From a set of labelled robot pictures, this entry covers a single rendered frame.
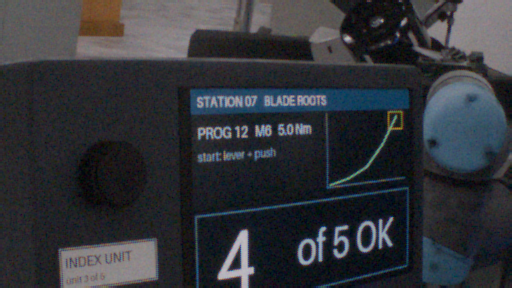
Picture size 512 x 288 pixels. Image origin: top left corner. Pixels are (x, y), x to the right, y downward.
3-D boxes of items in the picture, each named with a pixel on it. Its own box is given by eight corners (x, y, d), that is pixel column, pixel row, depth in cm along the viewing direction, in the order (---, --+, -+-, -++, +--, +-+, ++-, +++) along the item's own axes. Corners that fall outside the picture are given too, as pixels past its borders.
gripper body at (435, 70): (419, 53, 99) (416, 65, 88) (490, 59, 97) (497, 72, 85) (415, 117, 101) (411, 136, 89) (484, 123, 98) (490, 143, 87)
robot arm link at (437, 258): (506, 281, 82) (531, 177, 80) (430, 295, 76) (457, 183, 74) (449, 252, 89) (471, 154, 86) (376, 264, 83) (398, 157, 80)
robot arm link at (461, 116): (412, 174, 75) (430, 81, 73) (416, 148, 85) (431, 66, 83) (497, 191, 73) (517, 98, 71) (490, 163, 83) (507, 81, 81)
